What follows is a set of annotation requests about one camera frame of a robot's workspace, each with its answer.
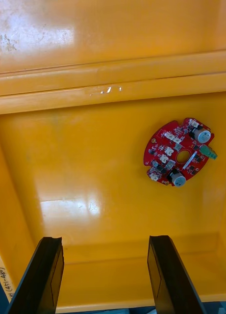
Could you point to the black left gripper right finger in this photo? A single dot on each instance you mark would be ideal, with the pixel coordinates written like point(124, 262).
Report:
point(171, 282)

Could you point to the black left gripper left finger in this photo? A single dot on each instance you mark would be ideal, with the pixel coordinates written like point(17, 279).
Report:
point(39, 282)

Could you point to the yellow-orange plastic bin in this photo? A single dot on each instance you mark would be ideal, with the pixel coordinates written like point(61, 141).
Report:
point(117, 32)
point(93, 171)

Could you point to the round red circuit board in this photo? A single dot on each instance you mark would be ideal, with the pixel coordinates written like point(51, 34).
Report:
point(161, 133)

